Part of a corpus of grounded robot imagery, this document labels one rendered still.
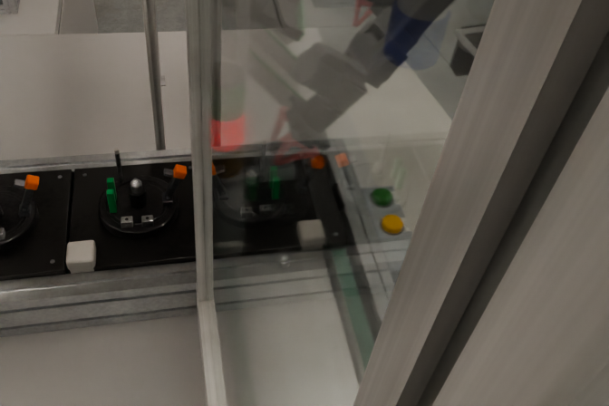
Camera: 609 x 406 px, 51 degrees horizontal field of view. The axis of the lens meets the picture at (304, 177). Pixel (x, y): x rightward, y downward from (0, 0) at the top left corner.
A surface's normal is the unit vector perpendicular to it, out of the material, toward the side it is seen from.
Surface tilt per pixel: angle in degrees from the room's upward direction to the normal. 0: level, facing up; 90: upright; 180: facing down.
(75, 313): 90
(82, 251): 0
